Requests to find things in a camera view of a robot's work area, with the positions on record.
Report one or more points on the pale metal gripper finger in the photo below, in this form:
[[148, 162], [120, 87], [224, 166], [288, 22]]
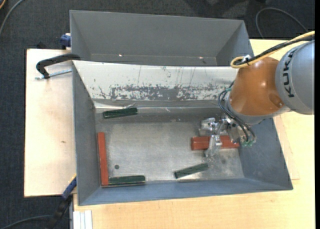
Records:
[[215, 144], [209, 124]]

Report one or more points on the red-brown flat block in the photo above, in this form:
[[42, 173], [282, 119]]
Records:
[[102, 158], [198, 143]]

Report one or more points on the dark green flat block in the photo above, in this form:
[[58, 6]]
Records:
[[120, 113], [191, 170], [126, 180]]

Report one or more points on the grey metal bin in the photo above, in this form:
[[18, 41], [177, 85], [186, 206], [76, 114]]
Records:
[[160, 145]]

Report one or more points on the pale wood flat board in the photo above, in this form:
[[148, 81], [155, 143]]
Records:
[[47, 128]]

